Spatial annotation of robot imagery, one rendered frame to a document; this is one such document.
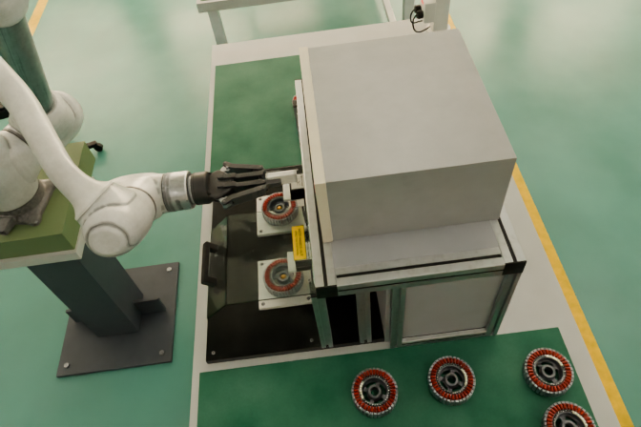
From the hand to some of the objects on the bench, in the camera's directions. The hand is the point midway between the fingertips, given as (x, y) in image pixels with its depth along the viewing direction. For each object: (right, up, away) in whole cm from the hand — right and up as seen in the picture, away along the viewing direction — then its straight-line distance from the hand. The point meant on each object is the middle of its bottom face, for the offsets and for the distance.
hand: (281, 177), depth 120 cm
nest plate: (-1, -29, +30) cm, 42 cm away
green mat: (+15, +31, +80) cm, 87 cm away
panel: (+23, -17, +37) cm, 47 cm away
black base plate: (-1, -21, +39) cm, 44 cm away
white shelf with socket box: (+47, +55, +96) cm, 120 cm away
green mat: (+27, -68, -2) cm, 73 cm away
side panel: (+41, -41, +18) cm, 61 cm away
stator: (+41, -50, +10) cm, 66 cm away
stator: (+22, -53, +10) cm, 59 cm away
